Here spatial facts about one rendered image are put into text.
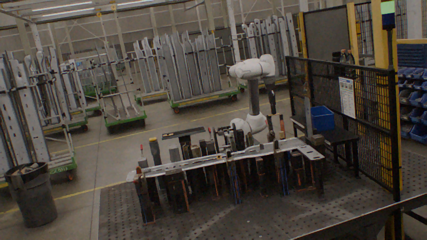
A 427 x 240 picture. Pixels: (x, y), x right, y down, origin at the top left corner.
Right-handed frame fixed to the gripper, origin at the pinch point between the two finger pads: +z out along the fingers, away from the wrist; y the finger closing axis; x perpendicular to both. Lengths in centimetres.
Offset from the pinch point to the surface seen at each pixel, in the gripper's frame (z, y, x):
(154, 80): 61, -954, -131
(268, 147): 29.1, 0.6, -8.4
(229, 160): 25, 22, -42
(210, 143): 21, -16, -51
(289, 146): 29.2, 8.1, 6.3
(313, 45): -19, -251, 141
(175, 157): 26, -12, -80
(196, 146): 21, -13, -62
